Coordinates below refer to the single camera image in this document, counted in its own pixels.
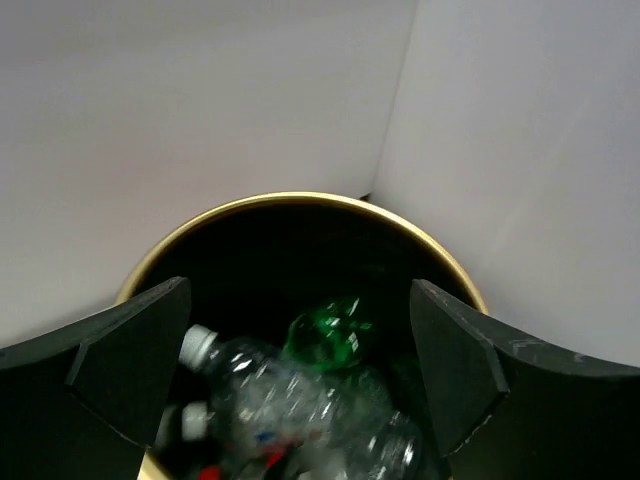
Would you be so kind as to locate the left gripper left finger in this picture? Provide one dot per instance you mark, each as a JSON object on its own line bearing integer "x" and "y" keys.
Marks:
{"x": 85, "y": 401}

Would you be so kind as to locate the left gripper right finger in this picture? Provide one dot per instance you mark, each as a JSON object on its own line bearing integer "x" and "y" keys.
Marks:
{"x": 507, "y": 405}

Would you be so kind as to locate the clear unlabelled bottle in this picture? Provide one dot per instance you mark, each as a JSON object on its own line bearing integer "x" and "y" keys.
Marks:
{"x": 259, "y": 402}

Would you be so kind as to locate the small red label bottle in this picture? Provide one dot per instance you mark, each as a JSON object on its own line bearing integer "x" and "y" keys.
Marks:
{"x": 273, "y": 461}

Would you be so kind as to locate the green soda bottle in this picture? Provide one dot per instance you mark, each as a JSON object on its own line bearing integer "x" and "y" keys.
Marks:
{"x": 334, "y": 334}

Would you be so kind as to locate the orange cylindrical bin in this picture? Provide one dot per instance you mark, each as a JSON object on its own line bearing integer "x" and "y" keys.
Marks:
{"x": 254, "y": 264}

